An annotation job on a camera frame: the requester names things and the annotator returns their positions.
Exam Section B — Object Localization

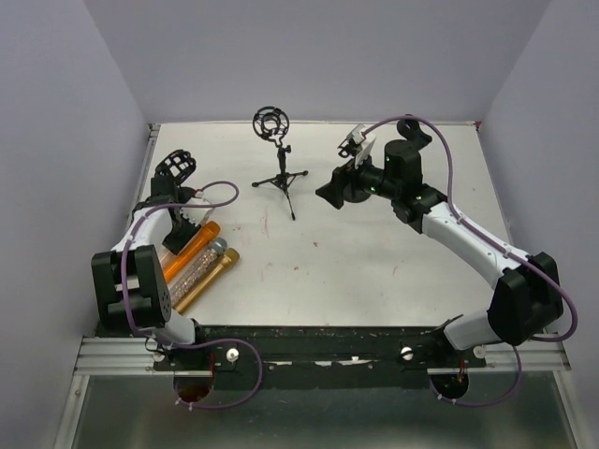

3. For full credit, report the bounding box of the gold microphone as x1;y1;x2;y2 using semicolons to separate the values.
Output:
174;248;240;314

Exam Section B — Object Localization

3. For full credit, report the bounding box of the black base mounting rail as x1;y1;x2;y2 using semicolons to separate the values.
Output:
154;326;486;391

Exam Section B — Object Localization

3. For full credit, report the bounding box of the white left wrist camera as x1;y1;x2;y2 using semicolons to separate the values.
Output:
185;192;215;226

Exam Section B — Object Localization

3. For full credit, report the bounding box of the orange microphone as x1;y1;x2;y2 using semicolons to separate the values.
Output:
163;221;221;283

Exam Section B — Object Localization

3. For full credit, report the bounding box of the glitter silver-head microphone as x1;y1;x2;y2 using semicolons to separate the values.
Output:
169;238;228;306

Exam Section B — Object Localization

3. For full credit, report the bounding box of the black round-base shock-mount stand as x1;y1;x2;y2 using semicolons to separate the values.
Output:
154;149;197;186

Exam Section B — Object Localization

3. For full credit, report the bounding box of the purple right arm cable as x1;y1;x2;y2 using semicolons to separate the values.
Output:
362;114;579;407

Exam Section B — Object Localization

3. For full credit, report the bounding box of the black tripod microphone stand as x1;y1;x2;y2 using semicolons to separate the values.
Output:
252;106;309;221

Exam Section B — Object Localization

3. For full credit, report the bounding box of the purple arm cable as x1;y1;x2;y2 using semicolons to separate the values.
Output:
120;181;264;413
362;114;579;407

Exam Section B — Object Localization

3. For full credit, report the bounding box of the black round-base clip stand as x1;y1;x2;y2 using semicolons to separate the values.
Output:
338;138;371;204

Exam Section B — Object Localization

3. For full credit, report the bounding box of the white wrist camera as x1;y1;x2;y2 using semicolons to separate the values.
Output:
185;192;215;226
346;124;376;169

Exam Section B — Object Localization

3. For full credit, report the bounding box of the black round-base orange-mic stand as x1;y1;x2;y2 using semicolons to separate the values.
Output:
396;119;432;151

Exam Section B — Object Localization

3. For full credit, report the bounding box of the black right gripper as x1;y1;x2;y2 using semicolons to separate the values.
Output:
315;144;401;210

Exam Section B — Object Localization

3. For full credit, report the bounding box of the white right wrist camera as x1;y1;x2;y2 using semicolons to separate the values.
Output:
346;124;376;169

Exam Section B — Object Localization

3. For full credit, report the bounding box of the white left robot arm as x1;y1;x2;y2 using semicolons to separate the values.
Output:
91;174;208;369

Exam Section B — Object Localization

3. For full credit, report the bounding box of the pink beige microphone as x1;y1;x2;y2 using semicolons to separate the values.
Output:
157;246;177;270

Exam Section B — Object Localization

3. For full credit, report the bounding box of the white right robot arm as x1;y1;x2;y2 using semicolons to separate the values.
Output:
315;138;563;367

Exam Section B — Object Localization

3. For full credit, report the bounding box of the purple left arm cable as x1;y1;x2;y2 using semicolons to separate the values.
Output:
120;181;264;413

